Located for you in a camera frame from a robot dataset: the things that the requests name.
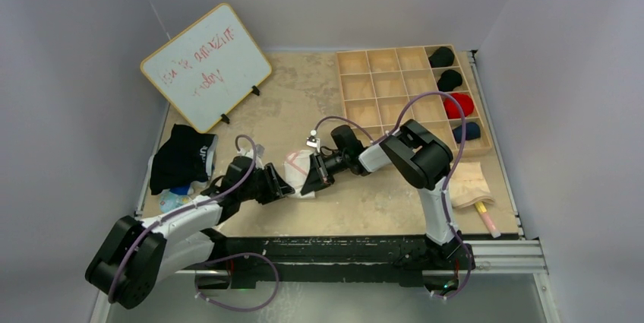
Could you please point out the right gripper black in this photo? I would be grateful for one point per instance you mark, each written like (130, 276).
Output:
(320, 176)

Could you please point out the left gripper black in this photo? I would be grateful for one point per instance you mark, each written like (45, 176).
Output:
(274, 187)

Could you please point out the white underwear pink trim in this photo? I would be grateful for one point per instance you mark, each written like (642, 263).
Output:
(296, 168)

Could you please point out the white whiteboard yellow frame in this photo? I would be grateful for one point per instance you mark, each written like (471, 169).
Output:
(209, 68)

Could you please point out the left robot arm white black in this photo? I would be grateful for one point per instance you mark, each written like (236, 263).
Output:
(137, 254)

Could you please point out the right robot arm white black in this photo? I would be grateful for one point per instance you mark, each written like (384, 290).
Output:
(419, 156)

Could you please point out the black underwear white waistband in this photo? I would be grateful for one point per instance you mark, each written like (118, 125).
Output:
(187, 157)

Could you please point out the white blue patterned underwear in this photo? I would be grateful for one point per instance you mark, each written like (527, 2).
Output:
(173, 198)

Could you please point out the cream beige underwear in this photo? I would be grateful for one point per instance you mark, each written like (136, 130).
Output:
(469, 186)

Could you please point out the red rolled underwear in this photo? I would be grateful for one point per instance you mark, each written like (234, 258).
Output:
(465, 102)

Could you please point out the navy blue rolled underwear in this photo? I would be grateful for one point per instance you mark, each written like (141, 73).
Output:
(468, 132)

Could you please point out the black rolled underwear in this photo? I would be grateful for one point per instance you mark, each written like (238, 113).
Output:
(442, 57)
(449, 80)

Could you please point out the black rolled underwear back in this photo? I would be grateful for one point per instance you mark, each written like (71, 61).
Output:
(442, 57)

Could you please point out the wooden compartment organizer tray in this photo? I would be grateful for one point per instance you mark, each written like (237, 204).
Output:
(380, 87)

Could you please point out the pink yellow marker pen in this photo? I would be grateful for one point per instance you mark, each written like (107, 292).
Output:
(486, 219)

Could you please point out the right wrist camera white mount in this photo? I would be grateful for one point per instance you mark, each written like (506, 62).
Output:
(313, 140)

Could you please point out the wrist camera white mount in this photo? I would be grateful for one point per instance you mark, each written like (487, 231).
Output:
(257, 152)
(313, 140)

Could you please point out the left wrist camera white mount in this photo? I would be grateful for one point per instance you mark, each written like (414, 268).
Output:
(257, 152)

